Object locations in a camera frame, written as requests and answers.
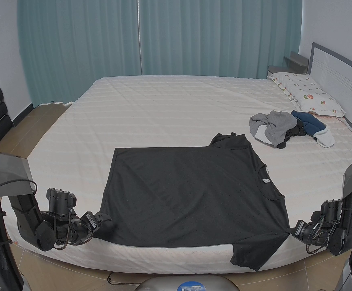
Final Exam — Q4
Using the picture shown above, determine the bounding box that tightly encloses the bed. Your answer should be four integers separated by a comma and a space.
4, 42, 352, 275

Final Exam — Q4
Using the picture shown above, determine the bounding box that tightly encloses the grey bedside table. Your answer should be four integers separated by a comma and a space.
268, 51, 309, 75

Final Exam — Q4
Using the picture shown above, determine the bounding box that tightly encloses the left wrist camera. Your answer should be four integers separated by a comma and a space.
45, 188, 77, 216

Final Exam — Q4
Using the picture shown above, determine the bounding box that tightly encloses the pile of clothes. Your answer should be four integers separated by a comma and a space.
249, 110, 335, 150

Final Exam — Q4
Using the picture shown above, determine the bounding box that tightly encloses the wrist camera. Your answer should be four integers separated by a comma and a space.
311, 199, 343, 224
45, 188, 77, 216

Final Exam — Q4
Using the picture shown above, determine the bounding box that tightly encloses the black T-shirt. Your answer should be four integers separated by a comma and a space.
92, 133, 291, 271

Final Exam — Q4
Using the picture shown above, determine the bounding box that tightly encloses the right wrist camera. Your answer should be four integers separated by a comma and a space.
311, 199, 343, 224

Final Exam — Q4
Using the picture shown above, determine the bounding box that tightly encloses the white printed pillow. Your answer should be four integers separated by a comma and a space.
267, 72, 347, 118

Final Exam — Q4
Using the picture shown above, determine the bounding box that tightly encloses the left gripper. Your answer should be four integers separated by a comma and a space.
83, 212, 113, 233

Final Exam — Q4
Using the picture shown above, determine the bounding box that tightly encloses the blue-green curtain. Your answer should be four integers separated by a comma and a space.
138, 0, 303, 79
18, 0, 143, 107

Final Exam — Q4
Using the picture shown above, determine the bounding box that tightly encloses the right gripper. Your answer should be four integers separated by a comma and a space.
286, 219, 312, 240

